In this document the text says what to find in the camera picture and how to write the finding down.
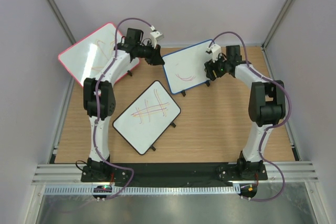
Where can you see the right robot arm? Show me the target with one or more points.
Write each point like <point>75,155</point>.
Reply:
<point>265,109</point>

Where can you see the aluminium frame rail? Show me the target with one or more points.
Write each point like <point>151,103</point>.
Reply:
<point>297,171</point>

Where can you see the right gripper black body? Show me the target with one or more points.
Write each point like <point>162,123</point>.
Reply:
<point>219,66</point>

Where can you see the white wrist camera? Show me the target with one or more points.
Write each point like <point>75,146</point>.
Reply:
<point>214,50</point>
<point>155,36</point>

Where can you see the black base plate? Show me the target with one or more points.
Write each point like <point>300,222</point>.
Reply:
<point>173,172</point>

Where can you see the pink framed whiteboard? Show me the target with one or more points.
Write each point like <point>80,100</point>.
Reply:
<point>90,56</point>

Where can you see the black framed whiteboard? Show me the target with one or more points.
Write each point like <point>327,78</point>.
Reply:
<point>147,117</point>

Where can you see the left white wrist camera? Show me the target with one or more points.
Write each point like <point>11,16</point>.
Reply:
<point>155,36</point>

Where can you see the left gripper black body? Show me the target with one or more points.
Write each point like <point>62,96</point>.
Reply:
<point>147,53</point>

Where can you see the slotted cable duct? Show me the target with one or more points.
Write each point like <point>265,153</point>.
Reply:
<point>132,191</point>

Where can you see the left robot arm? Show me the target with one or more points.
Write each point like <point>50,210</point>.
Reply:
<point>99,100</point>

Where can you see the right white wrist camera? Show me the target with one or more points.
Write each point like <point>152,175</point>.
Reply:
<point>214,50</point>

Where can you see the blue framed whiteboard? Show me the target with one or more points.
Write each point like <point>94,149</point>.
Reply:
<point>184,68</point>

